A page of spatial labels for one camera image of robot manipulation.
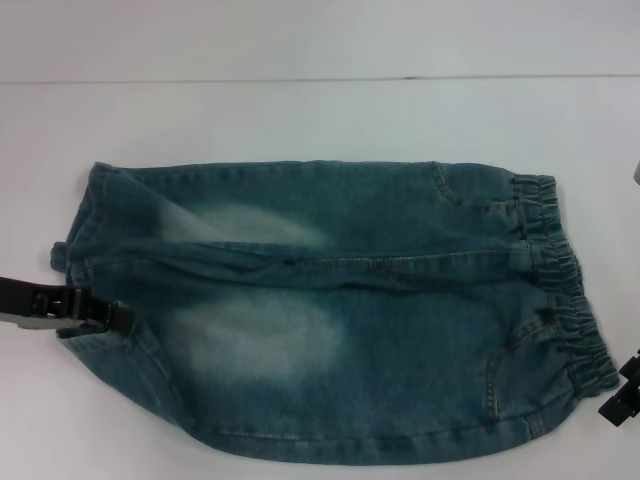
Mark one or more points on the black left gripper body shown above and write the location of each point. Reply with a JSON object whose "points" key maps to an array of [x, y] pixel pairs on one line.
{"points": [[30, 300]]}

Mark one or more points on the blue denim shorts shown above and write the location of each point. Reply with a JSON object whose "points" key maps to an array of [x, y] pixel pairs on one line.
{"points": [[325, 350]]}

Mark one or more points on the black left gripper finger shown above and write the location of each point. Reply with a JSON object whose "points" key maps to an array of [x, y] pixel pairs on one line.
{"points": [[80, 329], [107, 312]]}

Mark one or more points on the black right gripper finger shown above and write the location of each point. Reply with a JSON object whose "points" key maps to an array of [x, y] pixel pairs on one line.
{"points": [[631, 367], [615, 412]]}

